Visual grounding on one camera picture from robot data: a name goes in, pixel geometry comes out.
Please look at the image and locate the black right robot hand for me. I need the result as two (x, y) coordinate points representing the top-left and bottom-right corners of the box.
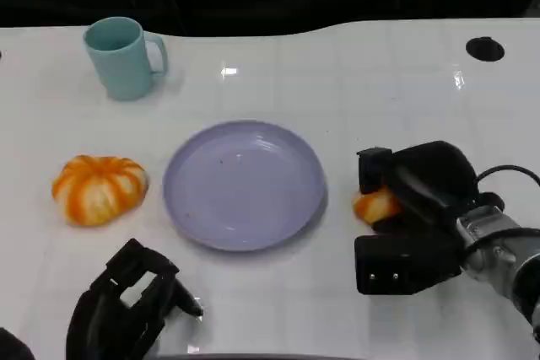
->
(356, 139), (482, 247)

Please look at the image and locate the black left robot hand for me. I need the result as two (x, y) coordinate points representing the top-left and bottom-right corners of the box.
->
(65, 238), (204, 360)

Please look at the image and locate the orange and white bread roll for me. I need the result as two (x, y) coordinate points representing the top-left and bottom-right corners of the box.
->
(51, 154), (149, 228)
(352, 185), (404, 226)

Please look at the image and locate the lilac plate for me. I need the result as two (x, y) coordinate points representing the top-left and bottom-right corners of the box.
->
(162, 119), (327, 253)

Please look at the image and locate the pale green mug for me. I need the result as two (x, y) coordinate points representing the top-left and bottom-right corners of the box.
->
(82, 16), (170, 102)

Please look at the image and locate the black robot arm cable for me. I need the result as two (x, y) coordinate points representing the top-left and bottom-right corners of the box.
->
(474, 164), (540, 187)

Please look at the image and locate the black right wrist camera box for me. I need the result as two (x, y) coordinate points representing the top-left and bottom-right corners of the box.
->
(354, 234), (463, 296)

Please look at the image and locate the black table cable grommet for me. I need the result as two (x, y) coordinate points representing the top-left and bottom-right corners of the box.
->
(465, 36), (506, 62)

